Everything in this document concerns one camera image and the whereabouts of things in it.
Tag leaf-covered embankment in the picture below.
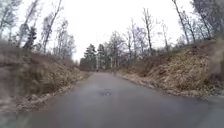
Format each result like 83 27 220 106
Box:
114 39 224 100
0 43 92 118

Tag wood of bare trees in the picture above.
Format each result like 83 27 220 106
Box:
0 0 224 72

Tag grey asphalt path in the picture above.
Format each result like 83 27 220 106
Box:
0 72 224 128

